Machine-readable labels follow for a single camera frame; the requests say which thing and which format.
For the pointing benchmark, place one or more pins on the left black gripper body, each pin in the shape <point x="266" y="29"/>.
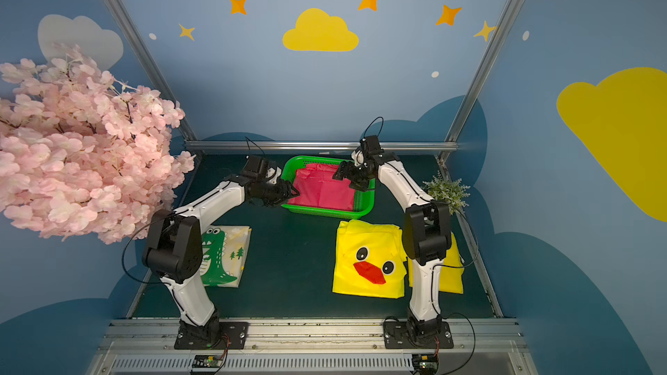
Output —
<point x="279" y="190"/>

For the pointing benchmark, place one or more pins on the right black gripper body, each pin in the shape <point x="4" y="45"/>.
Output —
<point x="354" y="174"/>

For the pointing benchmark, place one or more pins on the green plastic mesh basket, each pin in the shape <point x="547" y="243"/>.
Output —
<point x="363" y="200"/>

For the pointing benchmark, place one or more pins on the pink raincoat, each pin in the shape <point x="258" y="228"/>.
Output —
<point x="318" y="189"/>

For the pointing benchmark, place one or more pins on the yellow duck face raincoat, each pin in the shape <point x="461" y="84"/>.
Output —
<point x="369" y="260"/>

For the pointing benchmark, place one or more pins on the plain yellow raincoat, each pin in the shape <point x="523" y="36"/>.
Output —
<point x="450" y="280"/>

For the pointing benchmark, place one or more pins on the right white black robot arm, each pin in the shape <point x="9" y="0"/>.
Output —
<point x="426" y="236"/>

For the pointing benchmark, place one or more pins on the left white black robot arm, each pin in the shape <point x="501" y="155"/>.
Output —
<point x="174" y="247"/>

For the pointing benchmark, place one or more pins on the white green dinosaur raincoat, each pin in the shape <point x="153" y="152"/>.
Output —
<point x="225" y="250"/>

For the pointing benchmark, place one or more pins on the small potted green plant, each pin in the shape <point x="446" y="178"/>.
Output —
<point x="453" y="193"/>

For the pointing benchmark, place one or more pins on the left small circuit board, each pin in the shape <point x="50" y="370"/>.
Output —
<point x="208" y="363"/>

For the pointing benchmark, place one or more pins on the small circuit board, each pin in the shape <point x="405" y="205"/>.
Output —
<point x="424" y="364"/>
<point x="208" y="363"/>

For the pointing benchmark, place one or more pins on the pink cherry blossom tree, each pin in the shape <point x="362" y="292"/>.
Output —
<point x="83" y="153"/>

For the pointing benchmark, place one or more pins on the right small circuit board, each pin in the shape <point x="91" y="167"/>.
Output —
<point x="424" y="364"/>

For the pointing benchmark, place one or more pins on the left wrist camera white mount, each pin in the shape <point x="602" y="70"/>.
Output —
<point x="273" y="174"/>

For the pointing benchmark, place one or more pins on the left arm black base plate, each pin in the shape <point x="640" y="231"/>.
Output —
<point x="232" y="334"/>

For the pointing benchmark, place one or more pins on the right aluminium frame post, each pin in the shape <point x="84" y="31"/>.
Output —
<point x="492" y="51"/>

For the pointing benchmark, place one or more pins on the aluminium frame post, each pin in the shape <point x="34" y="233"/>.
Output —
<point x="492" y="51"/>
<point x="127" y="26"/>

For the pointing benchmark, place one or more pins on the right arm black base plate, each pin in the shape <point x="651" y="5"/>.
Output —
<point x="396" y="336"/>

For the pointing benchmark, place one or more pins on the aluminium front rail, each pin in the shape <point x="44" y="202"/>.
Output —
<point x="312" y="346"/>

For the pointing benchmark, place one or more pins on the left aluminium frame post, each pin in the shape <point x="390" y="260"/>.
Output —
<point x="127" y="26"/>

